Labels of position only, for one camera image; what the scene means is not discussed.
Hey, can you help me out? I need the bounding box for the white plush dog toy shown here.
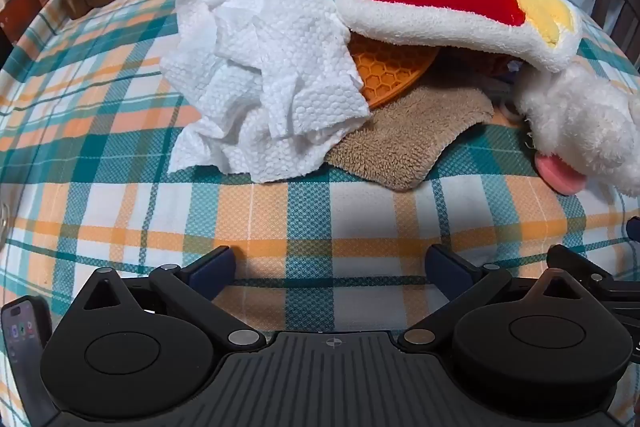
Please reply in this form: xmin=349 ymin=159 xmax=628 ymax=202
xmin=512 ymin=62 xmax=640 ymax=198

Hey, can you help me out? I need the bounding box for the smartphone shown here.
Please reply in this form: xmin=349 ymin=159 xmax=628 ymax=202
xmin=0 ymin=296 xmax=53 ymax=423

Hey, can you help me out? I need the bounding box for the orange silicone honeycomb mat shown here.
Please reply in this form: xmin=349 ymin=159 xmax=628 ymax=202
xmin=350 ymin=34 xmax=441 ymax=110

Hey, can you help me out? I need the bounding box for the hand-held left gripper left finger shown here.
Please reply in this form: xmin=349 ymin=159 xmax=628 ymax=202
xmin=72 ymin=246 xmax=268 ymax=353

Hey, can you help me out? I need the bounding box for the beige fluffy towel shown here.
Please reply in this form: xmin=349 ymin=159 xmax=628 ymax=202
xmin=325 ymin=86 xmax=496 ymax=192

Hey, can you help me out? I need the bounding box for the white paper towel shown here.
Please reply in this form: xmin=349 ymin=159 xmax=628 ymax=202
xmin=160 ymin=0 xmax=373 ymax=185

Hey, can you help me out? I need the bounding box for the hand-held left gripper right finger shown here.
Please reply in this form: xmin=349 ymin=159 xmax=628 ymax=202
xmin=398 ymin=243 xmax=596 ymax=353

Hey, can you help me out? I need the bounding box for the plaid tablecloth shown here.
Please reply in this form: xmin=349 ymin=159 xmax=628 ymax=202
xmin=0 ymin=0 xmax=640 ymax=427

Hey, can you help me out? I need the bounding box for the dark wooden chair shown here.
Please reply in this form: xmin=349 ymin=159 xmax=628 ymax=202
xmin=590 ymin=0 xmax=640 ymax=72

